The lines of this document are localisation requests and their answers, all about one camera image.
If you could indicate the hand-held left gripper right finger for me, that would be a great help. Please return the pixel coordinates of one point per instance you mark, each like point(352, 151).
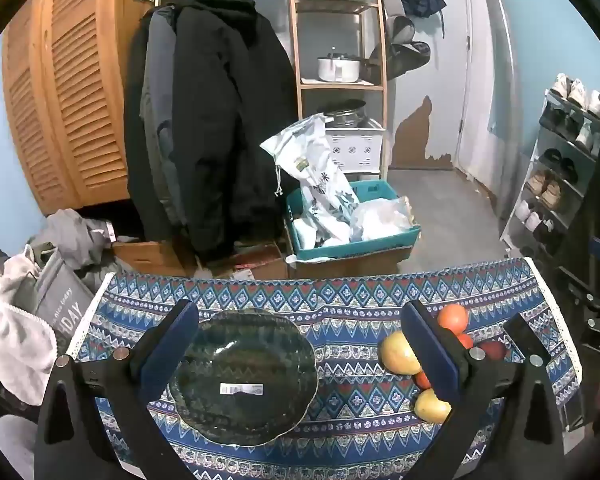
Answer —
point(432, 350)

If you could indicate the small cardboard box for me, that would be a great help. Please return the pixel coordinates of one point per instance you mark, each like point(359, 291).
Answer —
point(145, 255)

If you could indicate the large cardboard box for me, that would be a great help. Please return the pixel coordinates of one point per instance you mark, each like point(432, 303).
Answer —
point(360, 262)

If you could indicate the grey printed tote bag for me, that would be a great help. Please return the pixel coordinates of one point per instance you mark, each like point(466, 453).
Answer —
point(62, 305)

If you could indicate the teal plastic crate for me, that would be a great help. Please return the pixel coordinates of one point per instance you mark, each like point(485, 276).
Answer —
point(300, 240)

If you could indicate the silver cooking pot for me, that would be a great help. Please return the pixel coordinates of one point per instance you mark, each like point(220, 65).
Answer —
point(337, 67)

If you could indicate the white patterned crate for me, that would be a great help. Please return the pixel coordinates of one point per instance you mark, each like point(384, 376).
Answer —
point(355, 150)

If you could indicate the clear plastic bag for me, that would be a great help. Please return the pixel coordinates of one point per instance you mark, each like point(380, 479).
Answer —
point(380, 217)

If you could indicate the group of shoes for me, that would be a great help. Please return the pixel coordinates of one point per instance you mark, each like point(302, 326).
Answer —
point(550, 190)

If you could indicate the blue patterned tablecloth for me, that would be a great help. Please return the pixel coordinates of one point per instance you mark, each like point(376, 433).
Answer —
point(350, 320)

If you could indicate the grey hanging jacket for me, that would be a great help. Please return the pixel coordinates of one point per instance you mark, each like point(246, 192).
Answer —
point(152, 110)

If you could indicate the wooden louvered wardrobe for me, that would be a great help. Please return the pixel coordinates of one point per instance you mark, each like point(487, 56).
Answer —
point(70, 85)

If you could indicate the white printed rice bag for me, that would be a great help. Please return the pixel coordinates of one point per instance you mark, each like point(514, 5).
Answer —
point(312, 170)

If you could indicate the white door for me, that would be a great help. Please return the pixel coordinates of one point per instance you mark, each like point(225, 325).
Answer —
point(430, 110)

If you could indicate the flat printed cardboard box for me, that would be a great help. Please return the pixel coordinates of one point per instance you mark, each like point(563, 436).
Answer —
point(252, 265)

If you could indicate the dark folded umbrella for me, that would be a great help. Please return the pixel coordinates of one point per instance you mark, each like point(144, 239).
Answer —
point(422, 0)

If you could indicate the shoe rack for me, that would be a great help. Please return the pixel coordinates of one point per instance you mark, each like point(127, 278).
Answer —
point(542, 145)

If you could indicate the grey garment pile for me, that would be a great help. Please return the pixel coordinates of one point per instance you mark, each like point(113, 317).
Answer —
point(70, 235)

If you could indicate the light grey towel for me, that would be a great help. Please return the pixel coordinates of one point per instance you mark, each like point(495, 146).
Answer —
point(10, 320)

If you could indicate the large red apple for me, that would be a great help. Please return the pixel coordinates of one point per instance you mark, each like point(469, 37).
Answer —
point(492, 350)

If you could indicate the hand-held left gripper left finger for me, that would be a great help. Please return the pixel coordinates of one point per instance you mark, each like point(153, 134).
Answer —
point(172, 350)

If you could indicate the black hanging coat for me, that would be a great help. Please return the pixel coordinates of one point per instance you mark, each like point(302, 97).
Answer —
point(215, 110)

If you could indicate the orange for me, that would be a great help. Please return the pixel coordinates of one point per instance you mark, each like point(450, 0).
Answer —
point(452, 319)
point(465, 342)

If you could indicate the green glass plate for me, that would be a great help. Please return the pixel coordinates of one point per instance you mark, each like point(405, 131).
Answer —
point(240, 360)

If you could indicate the small red apple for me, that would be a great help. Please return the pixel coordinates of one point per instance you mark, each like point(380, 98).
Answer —
point(422, 380)

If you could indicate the steel pot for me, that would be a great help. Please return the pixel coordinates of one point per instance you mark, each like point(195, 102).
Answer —
point(345, 112)

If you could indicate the grey hanging bag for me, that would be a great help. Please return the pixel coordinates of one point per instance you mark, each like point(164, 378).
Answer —
point(400, 50)

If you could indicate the wooden shelf rack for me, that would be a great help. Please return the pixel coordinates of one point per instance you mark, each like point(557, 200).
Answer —
point(296, 60)

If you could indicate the yellow-green pear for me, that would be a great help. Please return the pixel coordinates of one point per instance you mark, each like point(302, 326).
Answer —
point(430, 406)
point(397, 355)

